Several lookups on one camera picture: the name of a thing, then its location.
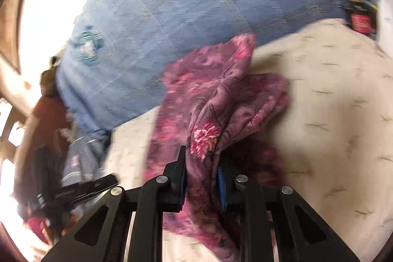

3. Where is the blue plaid quilt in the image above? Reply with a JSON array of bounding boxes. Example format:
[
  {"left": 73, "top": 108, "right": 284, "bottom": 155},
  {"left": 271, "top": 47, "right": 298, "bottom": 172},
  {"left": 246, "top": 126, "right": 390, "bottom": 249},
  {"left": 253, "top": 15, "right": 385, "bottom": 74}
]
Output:
[{"left": 55, "top": 0, "right": 369, "bottom": 140}]

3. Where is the dark olive cloth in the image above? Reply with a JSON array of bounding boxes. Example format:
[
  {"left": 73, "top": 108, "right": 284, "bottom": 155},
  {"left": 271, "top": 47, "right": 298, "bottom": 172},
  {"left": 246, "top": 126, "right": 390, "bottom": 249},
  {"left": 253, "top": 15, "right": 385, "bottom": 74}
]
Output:
[{"left": 40, "top": 56, "right": 64, "bottom": 97}]

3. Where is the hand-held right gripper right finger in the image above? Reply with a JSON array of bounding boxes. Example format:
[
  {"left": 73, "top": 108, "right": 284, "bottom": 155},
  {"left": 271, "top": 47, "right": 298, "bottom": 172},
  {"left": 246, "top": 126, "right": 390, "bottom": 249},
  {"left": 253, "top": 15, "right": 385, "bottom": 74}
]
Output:
[{"left": 217, "top": 168, "right": 360, "bottom": 262}]

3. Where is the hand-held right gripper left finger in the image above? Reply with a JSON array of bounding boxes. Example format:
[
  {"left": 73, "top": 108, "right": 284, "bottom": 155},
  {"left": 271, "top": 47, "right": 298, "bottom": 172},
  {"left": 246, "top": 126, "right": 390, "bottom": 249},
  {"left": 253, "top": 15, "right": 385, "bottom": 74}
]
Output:
[{"left": 40, "top": 145, "right": 188, "bottom": 262}]

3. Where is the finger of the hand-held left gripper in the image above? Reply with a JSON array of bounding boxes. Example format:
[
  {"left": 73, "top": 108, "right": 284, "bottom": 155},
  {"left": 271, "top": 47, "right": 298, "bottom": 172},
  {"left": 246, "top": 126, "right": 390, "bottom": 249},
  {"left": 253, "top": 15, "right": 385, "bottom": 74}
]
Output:
[{"left": 87, "top": 174, "right": 119, "bottom": 195}]

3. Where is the wooden picture frame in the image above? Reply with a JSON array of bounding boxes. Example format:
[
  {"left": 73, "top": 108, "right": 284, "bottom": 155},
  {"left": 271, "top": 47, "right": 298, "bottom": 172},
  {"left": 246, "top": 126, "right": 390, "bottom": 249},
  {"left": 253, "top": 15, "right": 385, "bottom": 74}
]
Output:
[{"left": 0, "top": 0, "right": 29, "bottom": 76}]

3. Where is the dark bottle red label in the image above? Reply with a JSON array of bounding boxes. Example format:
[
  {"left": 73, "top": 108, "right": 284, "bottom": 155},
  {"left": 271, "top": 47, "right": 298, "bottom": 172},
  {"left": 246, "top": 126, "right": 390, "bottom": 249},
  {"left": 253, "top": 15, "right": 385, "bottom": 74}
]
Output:
[{"left": 345, "top": 0, "right": 378, "bottom": 34}]

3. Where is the purple floral garment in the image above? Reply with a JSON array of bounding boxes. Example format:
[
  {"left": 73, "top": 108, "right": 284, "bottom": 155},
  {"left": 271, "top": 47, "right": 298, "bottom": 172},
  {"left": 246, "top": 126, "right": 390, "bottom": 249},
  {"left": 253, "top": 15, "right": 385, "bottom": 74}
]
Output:
[{"left": 146, "top": 33, "right": 291, "bottom": 261}]

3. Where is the brown wooden headboard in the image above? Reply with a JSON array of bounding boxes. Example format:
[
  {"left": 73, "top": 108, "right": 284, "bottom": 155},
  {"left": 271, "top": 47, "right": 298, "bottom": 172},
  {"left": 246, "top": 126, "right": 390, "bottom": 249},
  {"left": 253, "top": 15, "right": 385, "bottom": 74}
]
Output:
[{"left": 12, "top": 95, "right": 74, "bottom": 198}]

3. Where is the grey star-print cloth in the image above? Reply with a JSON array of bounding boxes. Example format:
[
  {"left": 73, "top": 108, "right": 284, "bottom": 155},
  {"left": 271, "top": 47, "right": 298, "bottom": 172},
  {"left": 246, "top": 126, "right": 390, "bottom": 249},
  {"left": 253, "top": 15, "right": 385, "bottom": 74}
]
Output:
[{"left": 60, "top": 133, "right": 112, "bottom": 186}]

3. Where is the white leaf-print bedsheet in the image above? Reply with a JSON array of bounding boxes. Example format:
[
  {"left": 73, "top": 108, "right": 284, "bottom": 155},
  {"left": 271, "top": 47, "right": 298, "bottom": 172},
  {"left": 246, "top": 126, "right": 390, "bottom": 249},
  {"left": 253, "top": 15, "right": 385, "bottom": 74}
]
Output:
[{"left": 104, "top": 18, "right": 393, "bottom": 262}]

